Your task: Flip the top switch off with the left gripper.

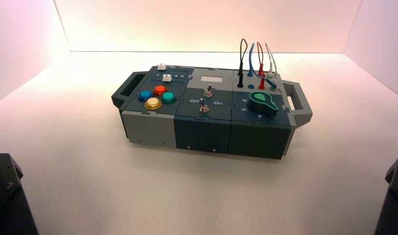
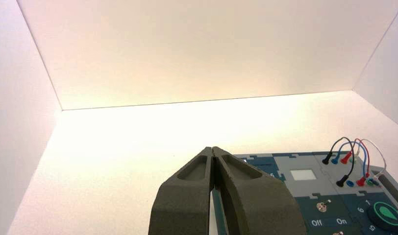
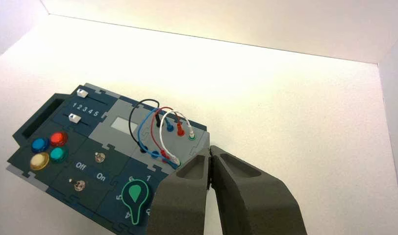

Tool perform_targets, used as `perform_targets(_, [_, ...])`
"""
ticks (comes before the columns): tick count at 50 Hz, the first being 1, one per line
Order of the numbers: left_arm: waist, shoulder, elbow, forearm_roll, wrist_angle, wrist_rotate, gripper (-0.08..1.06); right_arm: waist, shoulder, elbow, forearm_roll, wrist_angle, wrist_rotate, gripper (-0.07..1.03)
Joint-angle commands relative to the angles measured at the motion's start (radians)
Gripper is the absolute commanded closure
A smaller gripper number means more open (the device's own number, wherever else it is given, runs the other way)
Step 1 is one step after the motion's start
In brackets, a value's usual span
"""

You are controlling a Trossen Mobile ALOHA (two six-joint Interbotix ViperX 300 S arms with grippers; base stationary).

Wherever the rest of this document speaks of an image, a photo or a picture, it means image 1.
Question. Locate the silver metal toggle switch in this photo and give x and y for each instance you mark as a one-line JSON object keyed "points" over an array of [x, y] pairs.
{"points": [[208, 92], [204, 107]]}

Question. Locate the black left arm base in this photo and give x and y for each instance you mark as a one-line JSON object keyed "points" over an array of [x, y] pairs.
{"points": [[7, 201]]}

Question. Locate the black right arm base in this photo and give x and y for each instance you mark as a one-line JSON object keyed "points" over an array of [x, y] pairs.
{"points": [[395, 207]]}

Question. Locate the grey and teal control box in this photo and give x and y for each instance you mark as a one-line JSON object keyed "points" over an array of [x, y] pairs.
{"points": [[202, 129]]}

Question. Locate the teal push button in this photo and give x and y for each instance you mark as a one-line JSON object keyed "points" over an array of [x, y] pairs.
{"points": [[168, 97]]}

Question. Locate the small grey display screen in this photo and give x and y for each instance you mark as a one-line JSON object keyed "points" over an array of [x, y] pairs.
{"points": [[211, 79]]}

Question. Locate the orange push button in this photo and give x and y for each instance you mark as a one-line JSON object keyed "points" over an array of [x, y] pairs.
{"points": [[159, 90]]}

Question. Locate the yellow push button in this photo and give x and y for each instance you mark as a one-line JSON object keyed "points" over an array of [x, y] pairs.
{"points": [[153, 103]]}

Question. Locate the white slider knob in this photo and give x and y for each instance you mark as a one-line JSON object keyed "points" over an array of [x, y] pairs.
{"points": [[166, 77], [161, 67]]}

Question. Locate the blue push button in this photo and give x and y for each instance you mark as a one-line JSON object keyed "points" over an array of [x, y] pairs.
{"points": [[145, 95]]}

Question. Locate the green rotary knob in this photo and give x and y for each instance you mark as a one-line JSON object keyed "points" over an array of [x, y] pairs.
{"points": [[262, 102]]}

